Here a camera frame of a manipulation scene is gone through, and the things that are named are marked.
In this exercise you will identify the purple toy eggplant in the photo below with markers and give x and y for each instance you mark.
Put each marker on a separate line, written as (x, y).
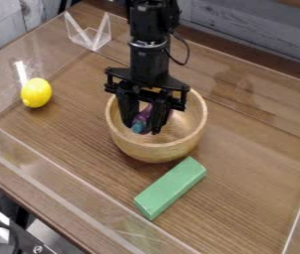
(139, 121)

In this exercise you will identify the yellow lemon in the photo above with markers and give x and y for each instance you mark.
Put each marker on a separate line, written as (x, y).
(36, 92)

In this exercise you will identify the green rectangular block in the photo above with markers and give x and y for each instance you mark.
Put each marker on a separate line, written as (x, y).
(166, 190)

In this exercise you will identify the brown wooden bowl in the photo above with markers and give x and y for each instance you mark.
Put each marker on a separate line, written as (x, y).
(178, 138)

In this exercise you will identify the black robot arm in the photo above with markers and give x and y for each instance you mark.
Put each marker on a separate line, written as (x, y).
(153, 20)

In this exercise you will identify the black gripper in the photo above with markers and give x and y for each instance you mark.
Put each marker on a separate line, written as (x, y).
(142, 81)

